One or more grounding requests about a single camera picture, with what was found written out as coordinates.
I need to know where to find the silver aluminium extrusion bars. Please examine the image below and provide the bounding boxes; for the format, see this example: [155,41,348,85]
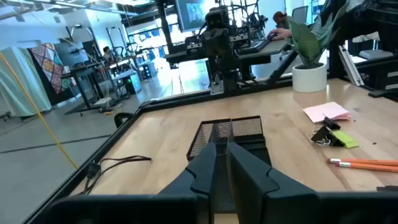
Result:
[338,45,366,87]

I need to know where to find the black monitor screen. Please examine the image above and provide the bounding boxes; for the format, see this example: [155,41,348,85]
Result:
[174,0,210,32]

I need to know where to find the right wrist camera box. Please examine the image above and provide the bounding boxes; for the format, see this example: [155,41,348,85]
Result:
[205,6,230,29]

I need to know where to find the colourful patchwork quilt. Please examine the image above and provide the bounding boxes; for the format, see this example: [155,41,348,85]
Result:
[29,42,77,95]

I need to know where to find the black curved bracket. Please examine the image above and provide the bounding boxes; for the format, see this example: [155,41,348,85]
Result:
[113,112,135,129]

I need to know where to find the black mesh desk organizer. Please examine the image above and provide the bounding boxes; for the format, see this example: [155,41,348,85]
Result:
[186,115,273,214]

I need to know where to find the black drawer cabinet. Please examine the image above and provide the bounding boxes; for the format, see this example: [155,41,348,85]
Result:
[351,46,398,94]

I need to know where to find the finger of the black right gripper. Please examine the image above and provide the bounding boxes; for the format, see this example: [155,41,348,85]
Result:
[217,27,231,56]
[203,28,218,56]

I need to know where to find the pink sticky note pad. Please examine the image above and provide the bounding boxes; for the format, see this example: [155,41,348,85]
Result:
[303,101,352,124]

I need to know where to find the person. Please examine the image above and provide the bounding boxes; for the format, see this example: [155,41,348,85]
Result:
[267,11,295,41]
[101,45,115,65]

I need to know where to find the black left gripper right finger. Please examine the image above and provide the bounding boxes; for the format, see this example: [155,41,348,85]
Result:
[226,142,398,224]

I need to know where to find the green plant in white pot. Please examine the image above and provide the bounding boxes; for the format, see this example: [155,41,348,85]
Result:
[285,2,349,93]

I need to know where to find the grey office chair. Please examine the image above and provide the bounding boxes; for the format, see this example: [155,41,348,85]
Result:
[291,5,309,24]

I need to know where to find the black standing desk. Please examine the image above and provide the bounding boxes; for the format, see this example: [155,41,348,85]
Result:
[164,36,299,85]

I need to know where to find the lit computer tower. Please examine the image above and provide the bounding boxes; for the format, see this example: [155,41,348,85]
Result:
[121,73,143,95]

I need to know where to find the black lamp power cable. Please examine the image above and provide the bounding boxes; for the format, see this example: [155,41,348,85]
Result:
[79,154,153,196]

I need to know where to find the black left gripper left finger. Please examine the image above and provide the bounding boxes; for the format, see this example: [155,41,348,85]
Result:
[46,142,218,224]

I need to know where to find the black binder clip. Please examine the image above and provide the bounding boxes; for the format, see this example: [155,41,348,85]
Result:
[322,112,342,131]
[310,126,345,147]

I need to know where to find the teal cloth cover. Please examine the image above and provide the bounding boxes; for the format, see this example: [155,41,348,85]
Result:
[0,46,53,118]

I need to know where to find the black background desk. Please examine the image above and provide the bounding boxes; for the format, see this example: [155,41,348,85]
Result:
[60,60,105,111]

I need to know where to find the yellow hanging rope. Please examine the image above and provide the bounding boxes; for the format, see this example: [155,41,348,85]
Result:
[0,52,79,170]

